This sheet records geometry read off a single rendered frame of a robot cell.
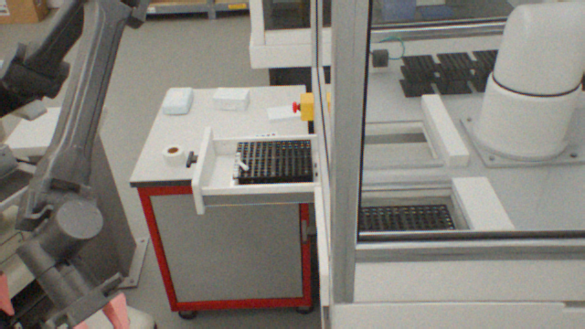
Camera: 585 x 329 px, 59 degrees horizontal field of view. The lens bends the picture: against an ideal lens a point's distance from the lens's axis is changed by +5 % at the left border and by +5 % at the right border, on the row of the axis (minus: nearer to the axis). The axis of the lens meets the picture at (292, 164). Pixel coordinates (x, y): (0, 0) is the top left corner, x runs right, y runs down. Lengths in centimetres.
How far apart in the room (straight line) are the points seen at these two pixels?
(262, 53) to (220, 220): 77
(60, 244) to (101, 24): 36
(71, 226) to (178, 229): 112
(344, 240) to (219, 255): 104
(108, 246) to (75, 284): 154
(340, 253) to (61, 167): 46
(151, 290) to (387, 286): 154
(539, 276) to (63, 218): 78
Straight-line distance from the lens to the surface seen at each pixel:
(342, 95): 69
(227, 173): 149
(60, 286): 76
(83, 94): 84
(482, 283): 100
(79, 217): 71
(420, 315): 104
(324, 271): 106
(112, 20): 90
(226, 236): 179
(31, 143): 201
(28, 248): 77
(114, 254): 232
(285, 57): 214
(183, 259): 190
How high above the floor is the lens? 172
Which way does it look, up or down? 36 degrees down
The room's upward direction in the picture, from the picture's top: 3 degrees counter-clockwise
